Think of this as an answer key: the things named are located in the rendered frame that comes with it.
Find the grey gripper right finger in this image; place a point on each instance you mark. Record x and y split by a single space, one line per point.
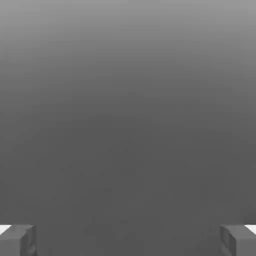
243 243

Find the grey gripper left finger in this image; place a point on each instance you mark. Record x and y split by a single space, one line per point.
14 243

